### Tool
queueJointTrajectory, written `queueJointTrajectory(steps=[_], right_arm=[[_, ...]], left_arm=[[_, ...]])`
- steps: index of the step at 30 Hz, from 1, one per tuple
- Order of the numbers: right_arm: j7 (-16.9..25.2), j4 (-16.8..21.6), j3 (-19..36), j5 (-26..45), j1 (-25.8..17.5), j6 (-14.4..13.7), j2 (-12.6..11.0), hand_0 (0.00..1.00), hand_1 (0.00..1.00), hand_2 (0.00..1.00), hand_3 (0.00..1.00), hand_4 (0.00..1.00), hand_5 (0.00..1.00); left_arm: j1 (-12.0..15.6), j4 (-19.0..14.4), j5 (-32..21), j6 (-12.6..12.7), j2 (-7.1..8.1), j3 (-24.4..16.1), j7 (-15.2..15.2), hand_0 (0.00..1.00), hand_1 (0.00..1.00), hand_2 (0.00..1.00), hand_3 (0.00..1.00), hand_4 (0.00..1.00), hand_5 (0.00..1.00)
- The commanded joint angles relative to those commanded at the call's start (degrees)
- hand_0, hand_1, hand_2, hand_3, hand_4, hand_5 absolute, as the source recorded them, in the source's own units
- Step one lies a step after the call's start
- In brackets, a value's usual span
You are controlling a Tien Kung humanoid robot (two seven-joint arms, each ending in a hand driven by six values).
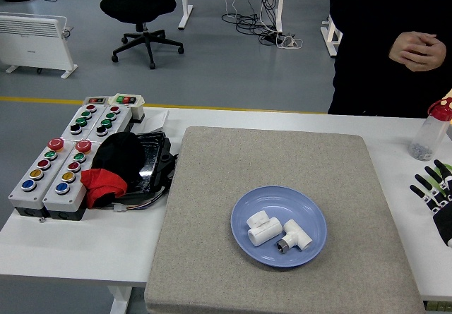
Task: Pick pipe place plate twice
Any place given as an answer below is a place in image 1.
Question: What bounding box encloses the person's right hand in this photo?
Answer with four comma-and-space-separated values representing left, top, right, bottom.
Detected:
388, 31, 424, 67

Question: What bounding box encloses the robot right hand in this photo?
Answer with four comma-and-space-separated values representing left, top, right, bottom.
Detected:
409, 159, 452, 248

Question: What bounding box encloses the person's left hand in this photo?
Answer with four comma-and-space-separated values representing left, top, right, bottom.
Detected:
400, 35, 446, 72

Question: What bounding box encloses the white tee fitting metal thread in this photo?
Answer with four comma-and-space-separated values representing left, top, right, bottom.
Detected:
275, 219, 314, 254

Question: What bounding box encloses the plain white tee pipe fitting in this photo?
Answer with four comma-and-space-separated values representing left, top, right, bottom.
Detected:
246, 209, 283, 247

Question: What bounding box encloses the blue round plate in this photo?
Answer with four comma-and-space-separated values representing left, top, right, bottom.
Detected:
230, 186, 328, 268

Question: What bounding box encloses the person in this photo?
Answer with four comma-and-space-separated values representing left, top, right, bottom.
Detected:
327, 0, 452, 119

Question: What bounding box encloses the clear bottle red cap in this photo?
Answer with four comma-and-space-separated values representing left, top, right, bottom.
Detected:
408, 97, 452, 162

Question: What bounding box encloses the white desk leg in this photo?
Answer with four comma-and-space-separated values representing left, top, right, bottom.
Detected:
177, 0, 194, 30
273, 0, 286, 35

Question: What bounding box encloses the grey-brown mat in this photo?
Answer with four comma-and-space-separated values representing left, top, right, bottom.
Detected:
143, 126, 427, 314

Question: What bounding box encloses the white paper sheet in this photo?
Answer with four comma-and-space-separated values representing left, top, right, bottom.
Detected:
143, 108, 170, 133

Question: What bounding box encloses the black office chair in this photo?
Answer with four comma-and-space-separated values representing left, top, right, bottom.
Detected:
100, 0, 185, 70

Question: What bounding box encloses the glossy black tray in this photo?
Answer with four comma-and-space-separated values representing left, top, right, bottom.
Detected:
119, 131, 179, 202

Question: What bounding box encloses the four-button control box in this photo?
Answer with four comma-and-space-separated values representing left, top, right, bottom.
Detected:
60, 104, 107, 142
84, 104, 132, 144

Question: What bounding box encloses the black cloth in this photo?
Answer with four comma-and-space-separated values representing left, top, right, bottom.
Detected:
90, 132, 146, 188

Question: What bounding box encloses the red cloth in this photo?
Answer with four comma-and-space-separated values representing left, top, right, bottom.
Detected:
80, 168, 129, 210

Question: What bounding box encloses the white table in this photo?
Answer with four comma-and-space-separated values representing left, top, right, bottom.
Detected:
0, 106, 452, 314

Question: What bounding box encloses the five-button control box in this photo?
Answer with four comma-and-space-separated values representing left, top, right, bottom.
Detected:
8, 138, 66, 218
42, 140, 93, 221

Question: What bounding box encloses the yellow floor tape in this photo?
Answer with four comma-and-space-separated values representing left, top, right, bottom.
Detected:
0, 96, 329, 115

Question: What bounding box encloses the white panel heater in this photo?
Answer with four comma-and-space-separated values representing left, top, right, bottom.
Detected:
0, 14, 78, 80

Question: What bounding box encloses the white desk frame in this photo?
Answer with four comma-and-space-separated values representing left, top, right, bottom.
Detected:
320, 13, 343, 59

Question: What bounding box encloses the white plug with cord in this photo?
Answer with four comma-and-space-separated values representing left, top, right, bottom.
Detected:
280, 35, 304, 49

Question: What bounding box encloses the black floor cable tangle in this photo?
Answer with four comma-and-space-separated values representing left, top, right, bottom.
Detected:
221, 0, 285, 47

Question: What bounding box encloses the cream switch box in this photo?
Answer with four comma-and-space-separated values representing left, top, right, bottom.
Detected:
107, 92, 146, 123

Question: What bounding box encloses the wire bundle white connector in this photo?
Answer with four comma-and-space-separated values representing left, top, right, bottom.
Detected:
112, 200, 156, 213

